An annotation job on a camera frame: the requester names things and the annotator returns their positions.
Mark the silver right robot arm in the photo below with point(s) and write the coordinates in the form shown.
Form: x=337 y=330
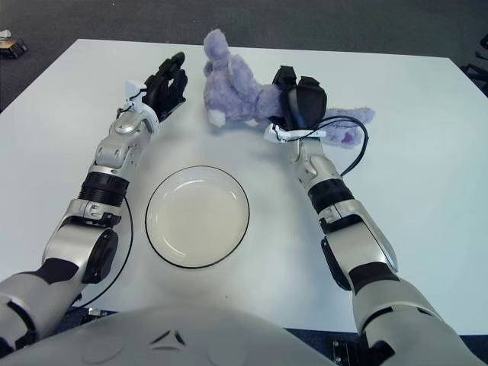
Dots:
x=366 y=248

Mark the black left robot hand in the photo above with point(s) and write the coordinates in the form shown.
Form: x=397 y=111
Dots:
x=164 y=91

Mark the white plate with black rim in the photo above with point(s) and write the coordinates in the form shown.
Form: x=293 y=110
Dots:
x=198 y=217

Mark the purple plush bunny doll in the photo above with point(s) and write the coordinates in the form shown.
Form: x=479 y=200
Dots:
x=236 y=87

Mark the silver robot torso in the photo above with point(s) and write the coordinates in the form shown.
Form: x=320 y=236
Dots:
x=171 y=335

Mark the metal table leg bracket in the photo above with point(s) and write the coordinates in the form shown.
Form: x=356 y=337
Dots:
x=345 y=352
x=99 y=312

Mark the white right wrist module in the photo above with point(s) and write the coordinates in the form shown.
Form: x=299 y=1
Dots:
x=280 y=133

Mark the black office chair base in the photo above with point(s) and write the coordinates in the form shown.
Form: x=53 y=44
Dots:
x=476 y=70

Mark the white crumpled paper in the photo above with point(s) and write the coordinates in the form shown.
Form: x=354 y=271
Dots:
x=4 y=33

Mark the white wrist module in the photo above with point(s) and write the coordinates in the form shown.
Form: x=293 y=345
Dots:
x=133 y=90
x=280 y=133

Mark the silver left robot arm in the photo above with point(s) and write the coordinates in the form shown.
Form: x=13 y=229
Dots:
x=87 y=228

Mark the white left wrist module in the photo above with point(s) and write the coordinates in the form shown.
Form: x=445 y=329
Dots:
x=133 y=90

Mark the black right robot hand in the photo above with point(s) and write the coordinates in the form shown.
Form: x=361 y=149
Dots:
x=305 y=103

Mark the black cardboard box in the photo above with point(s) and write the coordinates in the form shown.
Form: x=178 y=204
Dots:
x=13 y=47

